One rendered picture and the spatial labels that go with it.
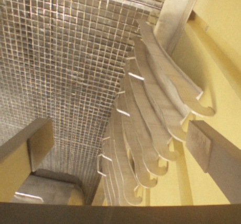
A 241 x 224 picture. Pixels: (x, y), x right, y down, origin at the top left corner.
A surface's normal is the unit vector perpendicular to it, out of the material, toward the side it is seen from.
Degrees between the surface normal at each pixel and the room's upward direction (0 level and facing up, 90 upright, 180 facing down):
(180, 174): 90
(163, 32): 0
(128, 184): 90
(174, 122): 90
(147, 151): 90
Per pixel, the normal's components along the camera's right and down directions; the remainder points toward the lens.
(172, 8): -0.11, 0.62
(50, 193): 0.08, -0.76
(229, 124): -0.96, -0.26
